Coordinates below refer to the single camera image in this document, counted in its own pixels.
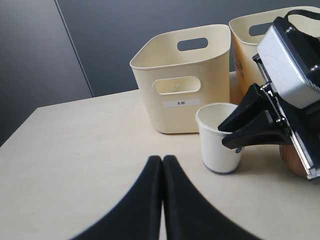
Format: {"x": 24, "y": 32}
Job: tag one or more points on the cream bin middle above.
{"x": 248, "y": 31}

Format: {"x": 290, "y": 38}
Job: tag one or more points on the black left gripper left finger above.
{"x": 137, "y": 216}

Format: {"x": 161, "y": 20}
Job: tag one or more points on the white paper cup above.
{"x": 215, "y": 156}

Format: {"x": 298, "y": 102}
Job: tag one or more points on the cream bin left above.
{"x": 180, "y": 71}

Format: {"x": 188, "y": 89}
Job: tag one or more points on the cream bin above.
{"x": 248, "y": 31}
{"x": 180, "y": 71}

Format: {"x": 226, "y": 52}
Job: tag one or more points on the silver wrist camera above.
{"x": 292, "y": 61}

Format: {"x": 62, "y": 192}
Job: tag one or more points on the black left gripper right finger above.
{"x": 188, "y": 214}

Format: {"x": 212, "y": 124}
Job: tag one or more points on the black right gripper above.
{"x": 251, "y": 125}

